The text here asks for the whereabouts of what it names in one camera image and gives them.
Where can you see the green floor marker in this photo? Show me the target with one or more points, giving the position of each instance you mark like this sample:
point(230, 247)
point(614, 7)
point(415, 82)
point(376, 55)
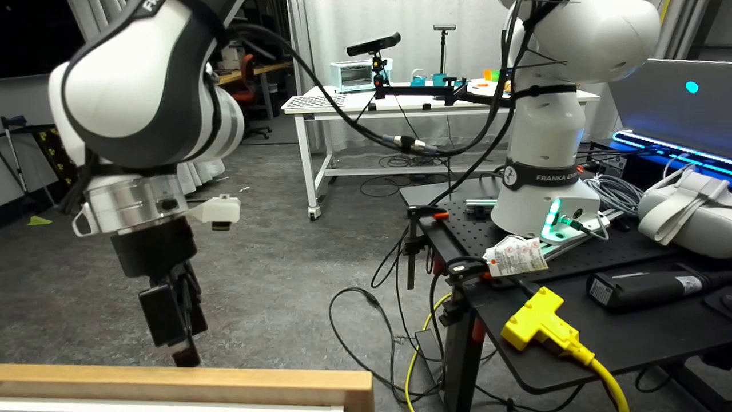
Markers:
point(40, 220)

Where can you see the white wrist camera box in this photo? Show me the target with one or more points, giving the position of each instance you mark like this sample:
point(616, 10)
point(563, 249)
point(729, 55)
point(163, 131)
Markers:
point(217, 209)

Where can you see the yellow power plug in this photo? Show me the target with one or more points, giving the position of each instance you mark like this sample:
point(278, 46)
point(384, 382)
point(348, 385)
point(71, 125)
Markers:
point(539, 320)

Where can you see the red office chair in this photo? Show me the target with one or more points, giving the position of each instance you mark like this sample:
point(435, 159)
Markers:
point(248, 76)

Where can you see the white metal table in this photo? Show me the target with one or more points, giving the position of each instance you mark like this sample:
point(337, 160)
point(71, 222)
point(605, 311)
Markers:
point(327, 104)

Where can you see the white teal device box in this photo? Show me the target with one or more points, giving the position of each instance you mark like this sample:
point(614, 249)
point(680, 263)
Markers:
point(358, 74)

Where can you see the white curtain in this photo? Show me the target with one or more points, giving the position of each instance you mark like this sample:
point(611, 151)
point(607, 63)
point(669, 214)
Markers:
point(335, 31)

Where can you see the black handheld controller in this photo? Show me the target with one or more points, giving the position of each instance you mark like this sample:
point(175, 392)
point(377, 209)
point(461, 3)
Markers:
point(648, 289)

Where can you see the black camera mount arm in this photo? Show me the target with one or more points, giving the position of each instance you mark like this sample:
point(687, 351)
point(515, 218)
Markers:
point(427, 91)

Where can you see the grey white VR headset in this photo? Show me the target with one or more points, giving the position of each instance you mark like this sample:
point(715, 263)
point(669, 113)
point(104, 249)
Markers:
point(687, 214)

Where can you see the black robot table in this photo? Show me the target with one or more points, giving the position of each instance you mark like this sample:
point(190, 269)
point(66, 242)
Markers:
point(648, 334)

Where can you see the black red clamp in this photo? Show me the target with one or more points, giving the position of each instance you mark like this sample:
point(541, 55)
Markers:
point(415, 242)

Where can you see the teal small objects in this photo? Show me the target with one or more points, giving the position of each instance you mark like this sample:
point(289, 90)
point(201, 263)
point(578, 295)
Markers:
point(437, 80)

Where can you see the white red packet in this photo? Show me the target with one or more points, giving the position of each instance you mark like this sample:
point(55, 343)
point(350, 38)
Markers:
point(515, 255)

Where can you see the black stereo camera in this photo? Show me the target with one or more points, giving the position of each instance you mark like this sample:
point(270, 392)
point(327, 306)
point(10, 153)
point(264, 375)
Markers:
point(374, 44)

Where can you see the black upright stand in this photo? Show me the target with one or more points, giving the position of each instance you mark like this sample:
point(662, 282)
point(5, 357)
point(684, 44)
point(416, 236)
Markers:
point(444, 48)

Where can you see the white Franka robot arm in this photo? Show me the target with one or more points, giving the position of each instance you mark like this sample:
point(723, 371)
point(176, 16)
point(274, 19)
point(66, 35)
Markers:
point(145, 91)

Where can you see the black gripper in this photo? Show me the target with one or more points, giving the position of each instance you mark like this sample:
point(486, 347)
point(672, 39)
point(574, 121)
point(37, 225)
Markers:
point(157, 247)

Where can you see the dark laptop with blue light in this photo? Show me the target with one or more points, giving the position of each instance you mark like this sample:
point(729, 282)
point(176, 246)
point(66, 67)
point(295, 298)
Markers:
point(671, 105)

